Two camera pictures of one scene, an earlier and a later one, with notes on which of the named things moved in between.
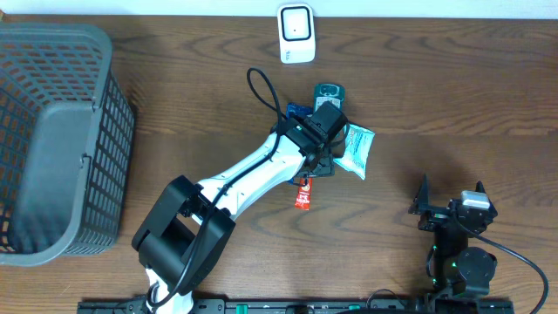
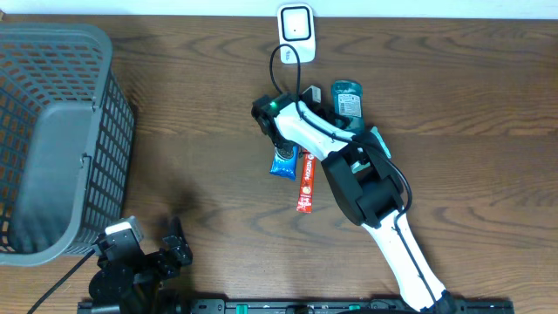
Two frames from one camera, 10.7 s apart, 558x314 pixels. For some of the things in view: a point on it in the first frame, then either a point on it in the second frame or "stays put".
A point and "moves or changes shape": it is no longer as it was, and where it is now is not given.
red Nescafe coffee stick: x=303 y=198 stays put
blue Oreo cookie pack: x=297 y=109 moves or changes shape
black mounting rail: x=131 y=306 stays put
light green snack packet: x=358 y=146 moves or changes shape
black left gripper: x=329 y=141 → x=167 y=268
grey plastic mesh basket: x=67 y=133 stays put
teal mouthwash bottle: x=333 y=92 moves or changes shape
